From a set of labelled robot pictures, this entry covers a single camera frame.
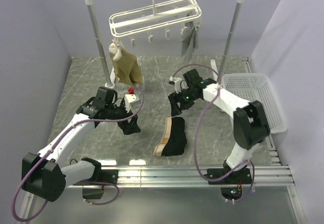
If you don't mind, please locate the black underwear beige waistband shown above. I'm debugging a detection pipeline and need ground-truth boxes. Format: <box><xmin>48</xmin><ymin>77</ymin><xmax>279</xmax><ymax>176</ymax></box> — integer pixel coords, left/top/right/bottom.
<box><xmin>153</xmin><ymin>117</ymin><xmax>187</xmax><ymax>157</ymax></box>

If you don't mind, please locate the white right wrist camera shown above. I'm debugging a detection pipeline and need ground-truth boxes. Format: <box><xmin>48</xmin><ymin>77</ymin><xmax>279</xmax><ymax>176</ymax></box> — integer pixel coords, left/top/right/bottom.
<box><xmin>169</xmin><ymin>76</ymin><xmax>187</xmax><ymax>94</ymax></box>

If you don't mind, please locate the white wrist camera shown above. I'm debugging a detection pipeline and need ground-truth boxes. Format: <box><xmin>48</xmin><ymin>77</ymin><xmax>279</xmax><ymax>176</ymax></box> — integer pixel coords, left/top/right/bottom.
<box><xmin>124</xmin><ymin>88</ymin><xmax>141</xmax><ymax>112</ymax></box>
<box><xmin>169</xmin><ymin>76</ymin><xmax>187</xmax><ymax>94</ymax></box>

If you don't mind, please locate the aluminium mounting rail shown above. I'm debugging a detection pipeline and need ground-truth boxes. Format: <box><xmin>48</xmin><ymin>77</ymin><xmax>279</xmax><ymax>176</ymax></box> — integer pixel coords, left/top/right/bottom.
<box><xmin>65</xmin><ymin>165</ymin><xmax>296</xmax><ymax>188</ymax></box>

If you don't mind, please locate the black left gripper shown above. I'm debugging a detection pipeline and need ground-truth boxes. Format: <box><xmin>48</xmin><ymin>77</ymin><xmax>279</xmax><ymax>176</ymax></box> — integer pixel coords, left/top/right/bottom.
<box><xmin>105</xmin><ymin>100</ymin><xmax>141</xmax><ymax>135</ymax></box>

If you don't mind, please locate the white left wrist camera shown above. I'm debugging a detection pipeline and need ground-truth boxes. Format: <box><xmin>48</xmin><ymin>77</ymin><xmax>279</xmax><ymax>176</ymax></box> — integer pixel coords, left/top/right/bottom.
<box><xmin>124</xmin><ymin>88</ymin><xmax>141</xmax><ymax>112</ymax></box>

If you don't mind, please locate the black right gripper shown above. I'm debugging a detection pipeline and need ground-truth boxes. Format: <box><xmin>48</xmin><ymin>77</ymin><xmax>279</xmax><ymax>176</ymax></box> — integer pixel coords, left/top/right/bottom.
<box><xmin>168</xmin><ymin>87</ymin><xmax>199</xmax><ymax>118</ymax></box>

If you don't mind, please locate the white clip hanger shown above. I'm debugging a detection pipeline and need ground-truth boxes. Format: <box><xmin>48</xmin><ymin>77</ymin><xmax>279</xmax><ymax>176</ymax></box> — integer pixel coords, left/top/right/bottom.
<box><xmin>108</xmin><ymin>0</ymin><xmax>202</xmax><ymax>47</ymax></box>

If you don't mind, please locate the grey hanging underwear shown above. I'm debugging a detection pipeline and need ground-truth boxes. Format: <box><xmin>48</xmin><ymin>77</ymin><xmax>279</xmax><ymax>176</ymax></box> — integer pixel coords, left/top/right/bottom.
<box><xmin>181</xmin><ymin>21</ymin><xmax>198</xmax><ymax>62</ymax></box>

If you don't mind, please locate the white plastic basket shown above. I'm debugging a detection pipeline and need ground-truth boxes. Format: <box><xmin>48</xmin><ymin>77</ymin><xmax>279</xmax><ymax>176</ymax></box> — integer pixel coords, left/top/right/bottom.
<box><xmin>221</xmin><ymin>73</ymin><xmax>288</xmax><ymax>134</ymax></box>

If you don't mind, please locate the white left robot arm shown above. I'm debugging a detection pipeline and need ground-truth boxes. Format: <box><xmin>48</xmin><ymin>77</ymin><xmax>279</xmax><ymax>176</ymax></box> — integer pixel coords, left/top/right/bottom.
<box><xmin>19</xmin><ymin>86</ymin><xmax>144</xmax><ymax>202</ymax></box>

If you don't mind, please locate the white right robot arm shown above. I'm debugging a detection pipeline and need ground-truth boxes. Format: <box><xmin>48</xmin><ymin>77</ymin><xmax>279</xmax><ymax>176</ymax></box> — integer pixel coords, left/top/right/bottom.
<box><xmin>168</xmin><ymin>69</ymin><xmax>270</xmax><ymax>184</ymax></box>

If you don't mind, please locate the khaki underwear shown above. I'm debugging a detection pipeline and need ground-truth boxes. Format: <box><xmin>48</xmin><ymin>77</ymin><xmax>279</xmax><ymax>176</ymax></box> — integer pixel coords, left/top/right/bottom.
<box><xmin>108</xmin><ymin>38</ymin><xmax>143</xmax><ymax>87</ymax></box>

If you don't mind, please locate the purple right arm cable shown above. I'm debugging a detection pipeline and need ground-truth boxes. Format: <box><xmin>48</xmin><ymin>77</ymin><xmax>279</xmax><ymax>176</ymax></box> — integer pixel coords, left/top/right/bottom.
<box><xmin>172</xmin><ymin>64</ymin><xmax>255</xmax><ymax>206</ymax></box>

